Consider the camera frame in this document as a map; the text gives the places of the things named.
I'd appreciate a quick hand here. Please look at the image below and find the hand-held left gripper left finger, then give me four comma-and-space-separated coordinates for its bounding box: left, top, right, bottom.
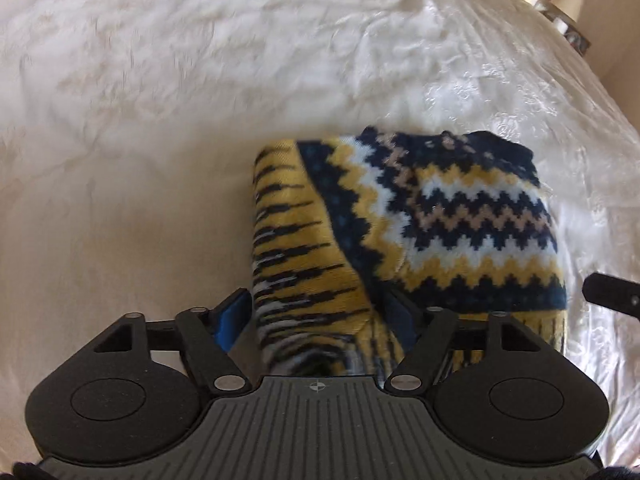
92, 287, 256, 393

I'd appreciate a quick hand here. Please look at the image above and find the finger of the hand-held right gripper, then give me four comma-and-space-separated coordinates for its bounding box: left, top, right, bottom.
582, 272, 640, 319

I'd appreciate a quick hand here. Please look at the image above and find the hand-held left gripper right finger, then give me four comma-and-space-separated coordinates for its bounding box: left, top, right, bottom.
382, 292, 558, 393

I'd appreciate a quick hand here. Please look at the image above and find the navy yellow zigzag knit sweater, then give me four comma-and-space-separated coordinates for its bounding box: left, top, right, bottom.
250, 126, 568, 378

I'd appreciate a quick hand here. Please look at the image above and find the white floral bedspread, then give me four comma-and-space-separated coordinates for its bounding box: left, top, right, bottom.
0, 0, 640, 467

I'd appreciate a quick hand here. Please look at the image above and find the cream shade table lamp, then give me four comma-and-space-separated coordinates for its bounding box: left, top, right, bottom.
547, 0, 586, 23

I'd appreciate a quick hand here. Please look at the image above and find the dark picture frame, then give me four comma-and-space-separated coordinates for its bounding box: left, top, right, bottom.
562, 30, 593, 56

